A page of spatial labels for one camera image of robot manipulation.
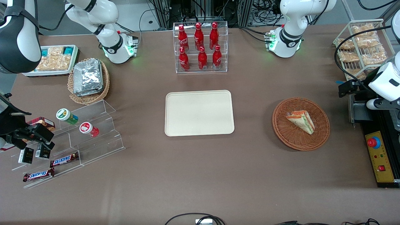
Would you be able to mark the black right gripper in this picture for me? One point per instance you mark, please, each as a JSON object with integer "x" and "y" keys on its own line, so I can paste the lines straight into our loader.
{"x": 9, "y": 123}

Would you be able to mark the light wicker basket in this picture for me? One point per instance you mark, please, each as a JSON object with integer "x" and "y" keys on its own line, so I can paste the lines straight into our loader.
{"x": 90, "y": 99}

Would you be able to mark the clear acrylic stepped stand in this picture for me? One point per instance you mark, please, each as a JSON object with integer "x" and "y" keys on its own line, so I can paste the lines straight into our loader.
{"x": 103, "y": 137}

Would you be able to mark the clear acrylic bottle rack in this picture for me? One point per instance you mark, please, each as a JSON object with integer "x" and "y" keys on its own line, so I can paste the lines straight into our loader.
{"x": 223, "y": 47}

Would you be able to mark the brown snickers bar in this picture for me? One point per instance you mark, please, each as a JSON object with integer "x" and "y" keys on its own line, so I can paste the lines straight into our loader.
{"x": 38, "y": 175}
{"x": 64, "y": 160}

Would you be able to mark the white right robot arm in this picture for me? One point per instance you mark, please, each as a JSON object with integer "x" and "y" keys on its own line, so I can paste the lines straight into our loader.
{"x": 106, "y": 12}

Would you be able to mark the triangular sandwich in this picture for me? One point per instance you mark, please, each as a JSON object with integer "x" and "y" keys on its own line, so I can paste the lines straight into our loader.
{"x": 301, "y": 122}

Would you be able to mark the white snack tray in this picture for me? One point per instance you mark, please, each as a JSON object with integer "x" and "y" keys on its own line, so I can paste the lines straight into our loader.
{"x": 47, "y": 73}

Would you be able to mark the white power adapter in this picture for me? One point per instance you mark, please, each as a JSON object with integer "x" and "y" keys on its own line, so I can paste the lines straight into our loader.
{"x": 203, "y": 222}

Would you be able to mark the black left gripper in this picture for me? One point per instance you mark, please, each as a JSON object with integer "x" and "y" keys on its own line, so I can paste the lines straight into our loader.
{"x": 359, "y": 87}

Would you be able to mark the teal snack packet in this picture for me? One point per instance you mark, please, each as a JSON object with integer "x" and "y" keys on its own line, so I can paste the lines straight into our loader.
{"x": 68, "y": 50}
{"x": 45, "y": 52}

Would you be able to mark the red brown chocolate box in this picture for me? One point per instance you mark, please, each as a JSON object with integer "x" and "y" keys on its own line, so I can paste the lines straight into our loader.
{"x": 45, "y": 122}

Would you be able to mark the aluminium frame post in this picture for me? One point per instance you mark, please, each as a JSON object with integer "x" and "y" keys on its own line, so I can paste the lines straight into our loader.
{"x": 164, "y": 12}
{"x": 245, "y": 12}

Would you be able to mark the silver foil packet stack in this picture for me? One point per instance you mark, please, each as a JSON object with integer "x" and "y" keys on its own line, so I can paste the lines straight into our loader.
{"x": 88, "y": 76}

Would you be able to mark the clear bag of pastries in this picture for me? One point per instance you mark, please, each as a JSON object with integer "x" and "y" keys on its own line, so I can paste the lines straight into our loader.
{"x": 345, "y": 44}
{"x": 374, "y": 57}
{"x": 354, "y": 73}
{"x": 368, "y": 41}
{"x": 363, "y": 29}
{"x": 348, "y": 57}

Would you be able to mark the round brown wicker basket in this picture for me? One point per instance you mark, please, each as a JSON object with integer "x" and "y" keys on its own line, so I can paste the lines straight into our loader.
{"x": 290, "y": 137}

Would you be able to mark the small black box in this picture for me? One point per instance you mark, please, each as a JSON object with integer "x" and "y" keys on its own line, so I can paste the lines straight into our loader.
{"x": 42, "y": 152}
{"x": 26, "y": 155}

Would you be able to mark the red cola bottle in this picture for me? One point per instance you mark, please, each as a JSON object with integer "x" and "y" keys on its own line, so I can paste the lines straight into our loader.
{"x": 202, "y": 60}
{"x": 182, "y": 39}
{"x": 198, "y": 37}
{"x": 183, "y": 61}
{"x": 214, "y": 36}
{"x": 217, "y": 58}

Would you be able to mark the black machine with grey drawer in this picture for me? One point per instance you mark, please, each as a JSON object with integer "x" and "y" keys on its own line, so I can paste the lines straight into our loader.
{"x": 359, "y": 111}

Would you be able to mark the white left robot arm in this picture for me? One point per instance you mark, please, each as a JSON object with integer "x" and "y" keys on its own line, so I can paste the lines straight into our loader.
{"x": 293, "y": 12}

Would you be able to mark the yellow control panel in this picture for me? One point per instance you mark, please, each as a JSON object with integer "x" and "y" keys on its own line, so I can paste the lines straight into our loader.
{"x": 382, "y": 159}

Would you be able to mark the red lidded snack cup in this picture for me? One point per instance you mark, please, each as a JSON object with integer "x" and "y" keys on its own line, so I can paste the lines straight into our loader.
{"x": 87, "y": 128}

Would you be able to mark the clear cracker snack bag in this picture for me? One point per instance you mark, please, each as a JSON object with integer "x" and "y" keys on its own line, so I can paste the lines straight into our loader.
{"x": 63, "y": 60}
{"x": 47, "y": 64}

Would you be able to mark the green lidded snack cup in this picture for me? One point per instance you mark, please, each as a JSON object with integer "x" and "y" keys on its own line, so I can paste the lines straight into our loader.
{"x": 66, "y": 115}

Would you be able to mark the beige rectangular tray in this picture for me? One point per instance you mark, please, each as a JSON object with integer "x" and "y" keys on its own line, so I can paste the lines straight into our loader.
{"x": 199, "y": 113}

